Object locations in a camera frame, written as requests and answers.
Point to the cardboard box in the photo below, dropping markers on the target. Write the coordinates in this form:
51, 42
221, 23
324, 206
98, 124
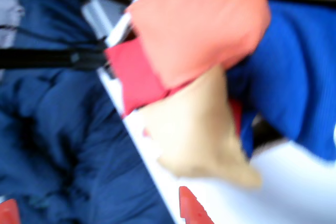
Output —
118, 30

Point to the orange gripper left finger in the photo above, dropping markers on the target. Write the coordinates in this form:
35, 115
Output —
10, 213

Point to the orange bean bag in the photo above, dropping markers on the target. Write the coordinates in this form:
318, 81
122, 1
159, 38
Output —
199, 24

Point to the yellow bean bag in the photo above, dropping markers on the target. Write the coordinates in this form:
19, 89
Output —
199, 134

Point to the blue bean bag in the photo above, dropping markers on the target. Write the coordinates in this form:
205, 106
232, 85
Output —
288, 77
246, 137

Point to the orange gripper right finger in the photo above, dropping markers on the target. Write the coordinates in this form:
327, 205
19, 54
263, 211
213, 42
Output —
193, 211

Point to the red bean bag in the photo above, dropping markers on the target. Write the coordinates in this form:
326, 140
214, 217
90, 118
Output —
136, 82
236, 113

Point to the person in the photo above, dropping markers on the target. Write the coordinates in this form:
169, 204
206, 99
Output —
52, 129

